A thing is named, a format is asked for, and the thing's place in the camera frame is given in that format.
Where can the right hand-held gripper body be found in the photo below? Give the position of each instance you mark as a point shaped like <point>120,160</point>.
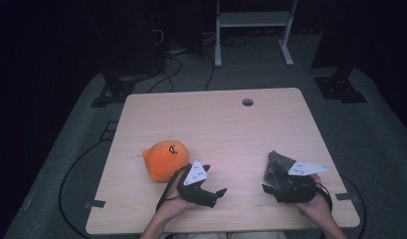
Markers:
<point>304,169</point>

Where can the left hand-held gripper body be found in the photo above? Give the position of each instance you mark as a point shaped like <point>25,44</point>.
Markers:
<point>195,174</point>

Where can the person's left hand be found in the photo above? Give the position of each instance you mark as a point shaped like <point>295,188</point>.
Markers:
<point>174,204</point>

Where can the grey tape strip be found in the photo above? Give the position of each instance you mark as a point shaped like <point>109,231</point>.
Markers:
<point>95,203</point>
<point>345,196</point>

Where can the white metal desk frame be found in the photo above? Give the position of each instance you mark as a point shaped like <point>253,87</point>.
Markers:
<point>254,19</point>

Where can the black stand base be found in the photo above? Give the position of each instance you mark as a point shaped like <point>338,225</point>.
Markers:
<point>340,89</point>
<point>116,91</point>

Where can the orange plush toy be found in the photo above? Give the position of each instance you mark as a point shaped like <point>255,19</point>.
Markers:
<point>164,161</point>

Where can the person's right hand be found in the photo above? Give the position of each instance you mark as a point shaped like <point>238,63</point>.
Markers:
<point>315,207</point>

